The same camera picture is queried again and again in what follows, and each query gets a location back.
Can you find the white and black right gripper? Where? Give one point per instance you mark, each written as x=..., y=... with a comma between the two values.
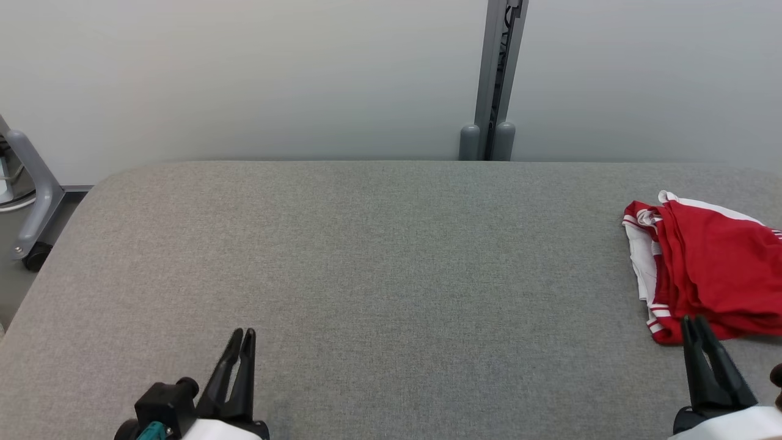
x=733, y=425

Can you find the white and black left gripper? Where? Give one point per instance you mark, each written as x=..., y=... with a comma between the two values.
x=226, y=431

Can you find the red and white basketball jersey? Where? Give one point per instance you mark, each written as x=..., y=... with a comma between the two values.
x=640, y=256

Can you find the grey curved stand leg with caster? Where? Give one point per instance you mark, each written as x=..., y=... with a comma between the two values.
x=36, y=195

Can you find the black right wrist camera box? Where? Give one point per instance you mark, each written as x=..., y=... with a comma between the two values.
x=777, y=382

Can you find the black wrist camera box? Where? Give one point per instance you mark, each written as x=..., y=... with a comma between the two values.
x=777, y=382
x=165, y=400

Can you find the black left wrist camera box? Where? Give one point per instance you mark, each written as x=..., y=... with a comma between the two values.
x=165, y=400

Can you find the grey metal partition post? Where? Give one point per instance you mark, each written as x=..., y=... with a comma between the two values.
x=498, y=67

